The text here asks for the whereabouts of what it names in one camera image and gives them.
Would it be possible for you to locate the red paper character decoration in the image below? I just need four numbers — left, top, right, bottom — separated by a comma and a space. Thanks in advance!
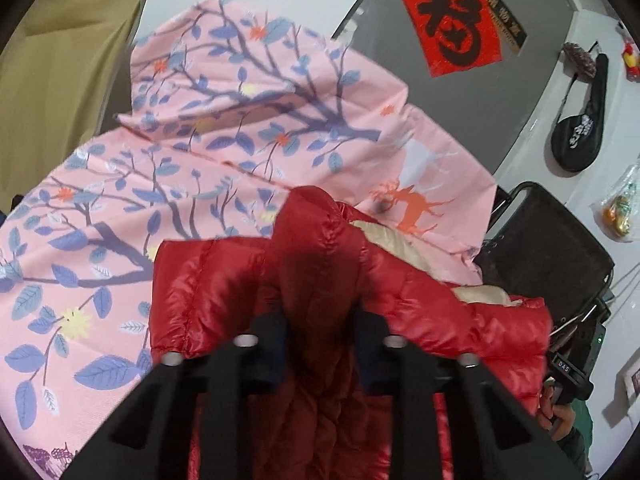
402, 0, 502, 78

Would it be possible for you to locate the hanging plastic bag ornament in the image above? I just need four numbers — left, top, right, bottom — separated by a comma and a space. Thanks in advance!
591, 159, 639, 243

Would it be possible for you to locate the red puffer jacket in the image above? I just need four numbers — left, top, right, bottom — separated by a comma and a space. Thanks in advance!
150, 186, 551, 479

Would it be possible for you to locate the pink floral bed sheet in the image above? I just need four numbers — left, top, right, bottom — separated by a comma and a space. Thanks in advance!
1, 0, 496, 479

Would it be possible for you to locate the black racket bag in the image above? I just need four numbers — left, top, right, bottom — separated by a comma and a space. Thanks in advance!
550, 53, 608, 174

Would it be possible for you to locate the black chair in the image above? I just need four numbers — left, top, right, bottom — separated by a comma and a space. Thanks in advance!
474, 181, 614, 326

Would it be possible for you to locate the grey door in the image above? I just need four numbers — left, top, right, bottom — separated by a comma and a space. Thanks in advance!
334, 0, 573, 171

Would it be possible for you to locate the person's right hand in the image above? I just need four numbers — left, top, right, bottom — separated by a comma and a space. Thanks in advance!
536, 386, 576, 442

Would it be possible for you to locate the olive brown cloth cover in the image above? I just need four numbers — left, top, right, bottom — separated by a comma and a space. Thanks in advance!
1, 0, 145, 211

